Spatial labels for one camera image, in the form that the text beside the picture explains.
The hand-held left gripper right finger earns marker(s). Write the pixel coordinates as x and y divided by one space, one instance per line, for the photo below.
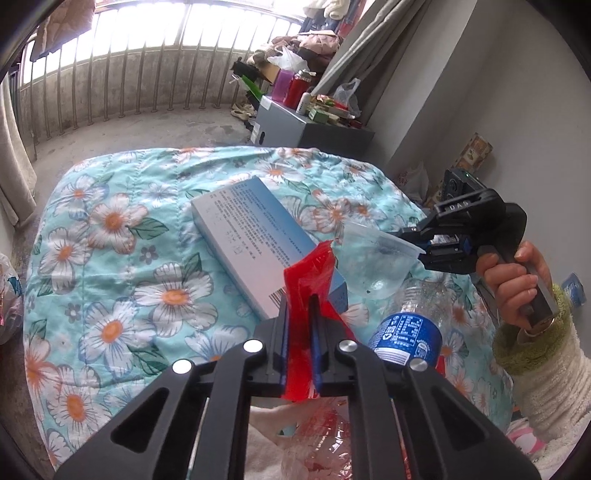
316 350

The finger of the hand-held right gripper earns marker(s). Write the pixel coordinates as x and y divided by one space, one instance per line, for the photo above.
425 233
445 261

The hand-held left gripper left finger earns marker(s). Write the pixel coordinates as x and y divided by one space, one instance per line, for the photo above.
282 341

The clear plastic cup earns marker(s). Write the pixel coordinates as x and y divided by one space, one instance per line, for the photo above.
378 267

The red plastic wrapper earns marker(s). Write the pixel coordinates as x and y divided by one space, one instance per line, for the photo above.
307 281

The light blue cardboard box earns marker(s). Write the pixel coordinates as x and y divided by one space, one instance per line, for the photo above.
258 240

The person's right hand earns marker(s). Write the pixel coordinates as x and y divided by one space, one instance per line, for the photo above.
503 281

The crumpled white plastic bag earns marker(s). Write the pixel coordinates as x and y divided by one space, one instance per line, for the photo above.
415 182

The tall patterned box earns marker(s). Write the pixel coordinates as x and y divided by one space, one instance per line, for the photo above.
473 154

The plastic bottle with blue label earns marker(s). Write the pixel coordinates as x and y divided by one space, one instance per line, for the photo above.
406 332

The clear bag with red print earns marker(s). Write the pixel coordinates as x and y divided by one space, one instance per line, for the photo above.
332 443

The pile of small boxes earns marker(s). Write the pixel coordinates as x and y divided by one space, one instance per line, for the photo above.
332 110

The grey cabinet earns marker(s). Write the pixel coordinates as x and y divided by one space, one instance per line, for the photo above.
304 131

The floral quilted blanket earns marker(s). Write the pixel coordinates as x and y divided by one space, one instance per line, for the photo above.
138 277

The small white bottle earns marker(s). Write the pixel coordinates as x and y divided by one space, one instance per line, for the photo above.
305 102

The red thermos bottle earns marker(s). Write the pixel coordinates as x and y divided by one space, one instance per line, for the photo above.
295 90

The pink patterned clothing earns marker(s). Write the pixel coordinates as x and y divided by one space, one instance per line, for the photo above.
526 436

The pink plastic container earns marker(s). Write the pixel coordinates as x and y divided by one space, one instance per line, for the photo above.
282 85

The pair of beige shoes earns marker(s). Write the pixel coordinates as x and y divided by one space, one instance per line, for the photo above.
242 110

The pile of clothes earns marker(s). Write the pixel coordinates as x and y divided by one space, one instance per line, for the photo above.
309 46

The thin white plastic bag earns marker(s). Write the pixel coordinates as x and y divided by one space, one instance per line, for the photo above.
288 57

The green flat sheet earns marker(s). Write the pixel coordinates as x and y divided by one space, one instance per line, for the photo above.
251 87

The metal balcony railing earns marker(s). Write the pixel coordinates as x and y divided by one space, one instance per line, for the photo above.
138 69

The beige curtain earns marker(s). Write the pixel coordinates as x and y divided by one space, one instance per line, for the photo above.
16 157

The hanging padded jacket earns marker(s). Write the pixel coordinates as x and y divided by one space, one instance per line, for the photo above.
60 32

